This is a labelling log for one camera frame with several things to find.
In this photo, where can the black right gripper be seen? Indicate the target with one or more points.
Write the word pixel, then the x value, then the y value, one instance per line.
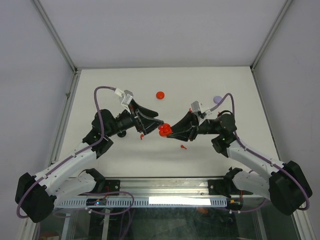
pixel 187 128

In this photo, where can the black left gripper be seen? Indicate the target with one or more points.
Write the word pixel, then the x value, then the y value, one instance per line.
pixel 146 121

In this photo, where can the black earbud charging case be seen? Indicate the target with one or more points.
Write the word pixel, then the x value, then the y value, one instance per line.
pixel 122 134

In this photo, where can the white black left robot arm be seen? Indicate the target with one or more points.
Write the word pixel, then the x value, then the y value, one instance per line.
pixel 37 195

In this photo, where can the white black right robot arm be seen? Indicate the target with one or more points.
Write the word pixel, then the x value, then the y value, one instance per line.
pixel 284 184

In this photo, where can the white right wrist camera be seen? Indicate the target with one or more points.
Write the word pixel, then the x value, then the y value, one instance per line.
pixel 200 110

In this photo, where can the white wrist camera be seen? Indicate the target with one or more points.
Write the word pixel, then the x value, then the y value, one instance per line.
pixel 200 110
pixel 125 96

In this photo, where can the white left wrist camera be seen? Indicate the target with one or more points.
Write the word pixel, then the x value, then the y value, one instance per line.
pixel 125 96

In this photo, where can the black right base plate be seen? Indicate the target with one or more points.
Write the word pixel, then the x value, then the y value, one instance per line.
pixel 217 187

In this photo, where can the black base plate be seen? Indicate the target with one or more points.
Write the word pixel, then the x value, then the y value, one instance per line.
pixel 112 185
pixel 217 187

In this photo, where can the grey slotted cable tray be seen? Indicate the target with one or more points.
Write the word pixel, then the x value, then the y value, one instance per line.
pixel 145 202

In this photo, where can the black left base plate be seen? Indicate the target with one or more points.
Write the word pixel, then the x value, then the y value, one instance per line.
pixel 112 185

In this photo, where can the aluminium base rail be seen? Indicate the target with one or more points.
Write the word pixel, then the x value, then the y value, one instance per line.
pixel 165 186

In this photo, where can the aluminium frame post left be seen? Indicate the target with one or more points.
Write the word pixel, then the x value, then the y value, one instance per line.
pixel 39 8

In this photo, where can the aluminium frame post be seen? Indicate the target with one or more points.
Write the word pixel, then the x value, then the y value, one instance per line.
pixel 271 33
pixel 39 8

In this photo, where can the aluminium frame post right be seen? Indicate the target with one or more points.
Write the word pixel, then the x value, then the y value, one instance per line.
pixel 271 33

